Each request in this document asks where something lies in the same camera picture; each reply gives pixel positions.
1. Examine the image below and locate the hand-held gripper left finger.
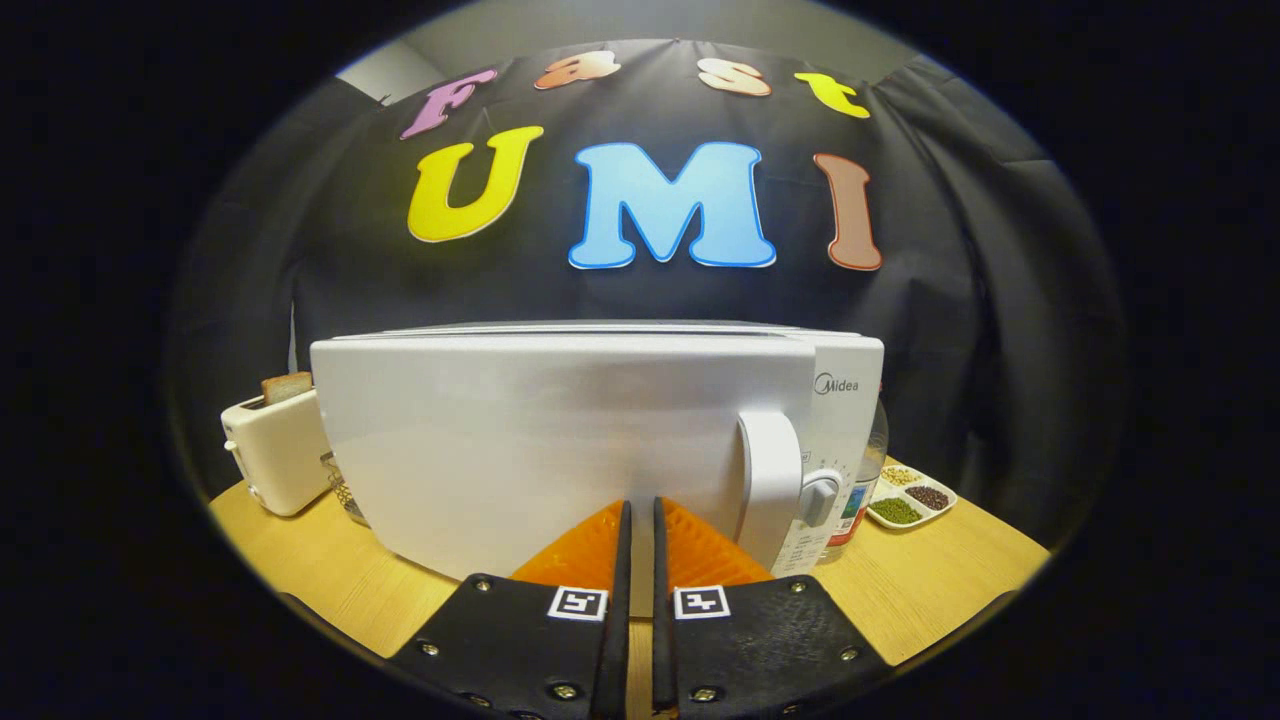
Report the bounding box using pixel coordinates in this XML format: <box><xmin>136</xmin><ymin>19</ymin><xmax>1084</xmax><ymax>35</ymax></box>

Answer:
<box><xmin>388</xmin><ymin>500</ymin><xmax>633</xmax><ymax>720</ymax></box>

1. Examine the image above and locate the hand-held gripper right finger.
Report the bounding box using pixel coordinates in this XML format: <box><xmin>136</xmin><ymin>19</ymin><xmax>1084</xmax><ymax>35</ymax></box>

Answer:
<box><xmin>652</xmin><ymin>497</ymin><xmax>893</xmax><ymax>720</ymax></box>

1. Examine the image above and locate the white microwave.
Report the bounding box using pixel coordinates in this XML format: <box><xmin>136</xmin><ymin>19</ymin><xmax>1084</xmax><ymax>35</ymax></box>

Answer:
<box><xmin>310</xmin><ymin>320</ymin><xmax>886</xmax><ymax>586</ymax></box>

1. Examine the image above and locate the clear plastic bottle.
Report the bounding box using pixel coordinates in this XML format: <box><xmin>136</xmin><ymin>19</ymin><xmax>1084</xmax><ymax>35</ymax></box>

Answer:
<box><xmin>825</xmin><ymin>395</ymin><xmax>891</xmax><ymax>561</ymax></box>

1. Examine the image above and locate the divided dish with beans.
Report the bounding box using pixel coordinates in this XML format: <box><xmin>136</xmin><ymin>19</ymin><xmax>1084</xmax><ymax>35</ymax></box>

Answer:
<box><xmin>866</xmin><ymin>464</ymin><xmax>958</xmax><ymax>531</ymax></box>

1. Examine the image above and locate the cream toaster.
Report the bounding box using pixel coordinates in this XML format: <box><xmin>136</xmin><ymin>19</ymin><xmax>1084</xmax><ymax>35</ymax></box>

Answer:
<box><xmin>221</xmin><ymin>388</ymin><xmax>336</xmax><ymax>518</ymax></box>

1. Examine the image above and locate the toast slice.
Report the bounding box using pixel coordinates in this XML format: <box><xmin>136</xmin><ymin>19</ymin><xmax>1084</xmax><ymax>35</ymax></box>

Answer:
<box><xmin>261</xmin><ymin>371</ymin><xmax>314</xmax><ymax>406</ymax></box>

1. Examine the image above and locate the wire mesh holder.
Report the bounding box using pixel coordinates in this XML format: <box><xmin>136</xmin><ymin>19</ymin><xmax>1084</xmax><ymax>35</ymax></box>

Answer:
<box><xmin>320</xmin><ymin>452</ymin><xmax>371</xmax><ymax>528</ymax></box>

